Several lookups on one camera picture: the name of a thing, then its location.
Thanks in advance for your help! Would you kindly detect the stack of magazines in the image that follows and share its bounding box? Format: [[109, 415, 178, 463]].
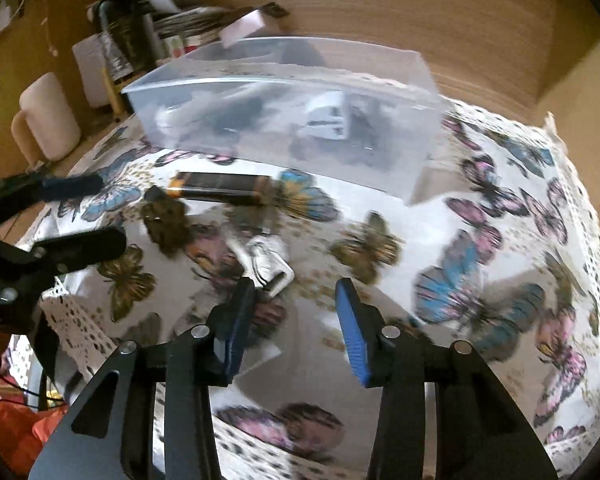
[[150, 6, 253, 41]]

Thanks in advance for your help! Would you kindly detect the white mug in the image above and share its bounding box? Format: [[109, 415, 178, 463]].
[[11, 72, 82, 162]]

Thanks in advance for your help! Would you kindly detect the white plug adapter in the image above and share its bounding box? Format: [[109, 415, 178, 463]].
[[228, 236, 296, 301]]

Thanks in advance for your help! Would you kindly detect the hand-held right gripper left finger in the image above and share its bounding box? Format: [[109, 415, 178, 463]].
[[27, 277, 257, 480]]

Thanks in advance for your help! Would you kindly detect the white charger block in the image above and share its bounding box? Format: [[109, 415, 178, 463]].
[[300, 91, 353, 142]]

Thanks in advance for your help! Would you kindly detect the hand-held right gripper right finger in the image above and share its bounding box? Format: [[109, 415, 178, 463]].
[[334, 278, 559, 480]]

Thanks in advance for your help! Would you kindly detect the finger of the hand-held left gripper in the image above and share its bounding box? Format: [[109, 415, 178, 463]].
[[0, 172, 104, 222], [10, 225, 128, 311]]

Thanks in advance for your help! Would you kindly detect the orange cloth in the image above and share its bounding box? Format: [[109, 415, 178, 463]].
[[0, 330, 68, 476]]

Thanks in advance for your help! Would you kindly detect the black cable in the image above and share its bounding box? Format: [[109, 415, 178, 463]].
[[0, 355, 63, 411]]

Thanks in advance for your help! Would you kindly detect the white paper slip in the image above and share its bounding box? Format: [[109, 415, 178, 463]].
[[219, 9, 276, 46]]

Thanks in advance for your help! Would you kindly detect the dark glass bottle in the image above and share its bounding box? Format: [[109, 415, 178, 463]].
[[86, 0, 160, 81]]

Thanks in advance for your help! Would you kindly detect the white carton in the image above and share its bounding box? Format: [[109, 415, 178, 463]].
[[72, 35, 118, 109]]

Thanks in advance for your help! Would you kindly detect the black and orange battery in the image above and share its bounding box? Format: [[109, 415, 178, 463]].
[[169, 171, 277, 207]]

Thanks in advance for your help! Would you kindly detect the clear plastic storage box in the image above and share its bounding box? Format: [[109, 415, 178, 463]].
[[121, 36, 454, 206]]

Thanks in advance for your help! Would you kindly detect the butterfly print tablecloth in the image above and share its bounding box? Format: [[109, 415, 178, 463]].
[[7, 97, 600, 480]]

